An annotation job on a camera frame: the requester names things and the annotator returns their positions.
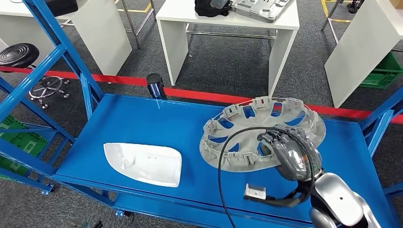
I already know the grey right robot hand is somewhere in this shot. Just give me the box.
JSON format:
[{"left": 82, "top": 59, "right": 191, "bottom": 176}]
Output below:
[{"left": 257, "top": 123, "right": 323, "bottom": 182}]

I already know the silver plastic wheel cover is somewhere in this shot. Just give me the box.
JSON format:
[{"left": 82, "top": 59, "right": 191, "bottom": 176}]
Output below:
[{"left": 199, "top": 96, "right": 326, "bottom": 173}]

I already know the blue metal shelf rack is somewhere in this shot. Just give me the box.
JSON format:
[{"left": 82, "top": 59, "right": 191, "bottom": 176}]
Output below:
[{"left": 0, "top": 0, "right": 403, "bottom": 228}]

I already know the green plastic crate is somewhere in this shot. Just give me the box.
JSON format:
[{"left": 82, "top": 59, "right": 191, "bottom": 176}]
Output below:
[
  {"left": 0, "top": 114, "right": 48, "bottom": 181},
  {"left": 360, "top": 52, "right": 403, "bottom": 89}
]

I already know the yellow floor tape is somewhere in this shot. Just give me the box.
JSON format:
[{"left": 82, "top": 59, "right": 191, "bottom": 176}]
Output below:
[{"left": 320, "top": 0, "right": 352, "bottom": 24}]

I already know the grey stamped metal plate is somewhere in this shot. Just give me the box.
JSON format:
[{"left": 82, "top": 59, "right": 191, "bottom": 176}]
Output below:
[{"left": 230, "top": 0, "right": 292, "bottom": 23}]

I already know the white plastic mirror cover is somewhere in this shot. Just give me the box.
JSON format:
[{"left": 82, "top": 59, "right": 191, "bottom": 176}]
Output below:
[{"left": 103, "top": 142, "right": 182, "bottom": 188}]

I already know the person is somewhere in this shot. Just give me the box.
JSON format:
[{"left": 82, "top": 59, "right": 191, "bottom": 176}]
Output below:
[{"left": 347, "top": 0, "right": 363, "bottom": 14}]

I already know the black bag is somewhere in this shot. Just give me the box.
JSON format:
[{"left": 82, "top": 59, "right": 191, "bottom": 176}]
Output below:
[{"left": 194, "top": 0, "right": 232, "bottom": 18}]

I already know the small white table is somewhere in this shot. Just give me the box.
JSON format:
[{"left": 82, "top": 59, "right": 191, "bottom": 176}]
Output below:
[{"left": 155, "top": 0, "right": 300, "bottom": 97}]

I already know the red barrier belt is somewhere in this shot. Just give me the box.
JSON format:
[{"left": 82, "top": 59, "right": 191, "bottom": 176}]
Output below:
[{"left": 0, "top": 65, "right": 403, "bottom": 124}]

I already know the white table with black item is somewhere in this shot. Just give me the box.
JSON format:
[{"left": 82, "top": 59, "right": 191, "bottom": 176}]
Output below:
[{"left": 0, "top": 0, "right": 133, "bottom": 76}]

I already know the black case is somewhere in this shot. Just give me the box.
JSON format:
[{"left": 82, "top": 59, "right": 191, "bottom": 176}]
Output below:
[{"left": 44, "top": 0, "right": 79, "bottom": 17}]

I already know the black round stool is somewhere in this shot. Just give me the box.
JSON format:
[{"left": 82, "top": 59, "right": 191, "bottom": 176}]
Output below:
[{"left": 0, "top": 43, "right": 70, "bottom": 110}]

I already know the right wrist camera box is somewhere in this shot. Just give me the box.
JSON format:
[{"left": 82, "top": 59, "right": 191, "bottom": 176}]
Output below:
[{"left": 244, "top": 183, "right": 267, "bottom": 201}]

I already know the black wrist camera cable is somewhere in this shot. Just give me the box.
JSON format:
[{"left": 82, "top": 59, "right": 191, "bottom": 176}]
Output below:
[{"left": 218, "top": 126, "right": 317, "bottom": 228}]

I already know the steel table frame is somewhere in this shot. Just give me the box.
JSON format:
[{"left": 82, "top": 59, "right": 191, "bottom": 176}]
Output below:
[
  {"left": 320, "top": 0, "right": 350, "bottom": 45},
  {"left": 116, "top": 0, "right": 156, "bottom": 49}
]

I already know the black barrier post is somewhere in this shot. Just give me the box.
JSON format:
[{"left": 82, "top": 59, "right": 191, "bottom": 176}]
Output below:
[{"left": 146, "top": 73, "right": 167, "bottom": 100}]

